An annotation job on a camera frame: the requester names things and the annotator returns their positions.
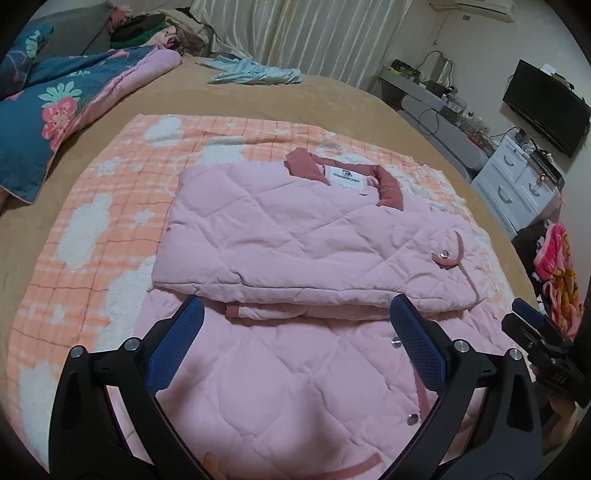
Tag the pile of clothes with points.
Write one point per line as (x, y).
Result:
(152, 27)

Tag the pink printed towel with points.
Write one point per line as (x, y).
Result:
(556, 258)

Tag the white striped curtain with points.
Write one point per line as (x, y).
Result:
(300, 32)

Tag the bed with tan cover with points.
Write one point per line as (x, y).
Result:
(323, 101)

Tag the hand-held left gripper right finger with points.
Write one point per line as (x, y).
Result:
(418, 346)

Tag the pink quilted jacket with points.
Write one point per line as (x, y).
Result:
(300, 240)

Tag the orange plaid blanket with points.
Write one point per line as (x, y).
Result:
(92, 194)

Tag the desk clutter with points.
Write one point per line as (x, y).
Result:
(438, 87)

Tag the person's right hand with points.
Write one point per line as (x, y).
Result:
(564, 420)

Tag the dark cloth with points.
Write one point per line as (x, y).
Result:
(524, 249)

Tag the cabinet top clutter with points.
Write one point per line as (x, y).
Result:
(540, 159)

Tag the white air conditioner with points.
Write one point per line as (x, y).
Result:
(480, 7)

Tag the blue floral quilt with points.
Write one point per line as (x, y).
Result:
(55, 106)

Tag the white drawer cabinet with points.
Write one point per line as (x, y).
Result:
(503, 180)

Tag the black television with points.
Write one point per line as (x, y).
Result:
(545, 110)

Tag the light blue cloth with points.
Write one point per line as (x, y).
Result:
(258, 73)

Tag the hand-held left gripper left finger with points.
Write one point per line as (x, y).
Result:
(175, 346)

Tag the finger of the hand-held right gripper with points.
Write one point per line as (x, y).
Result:
(531, 314)
(519, 330)

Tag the grey pillow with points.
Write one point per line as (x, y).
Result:
(74, 32)

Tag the grey desk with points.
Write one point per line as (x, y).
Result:
(443, 129)

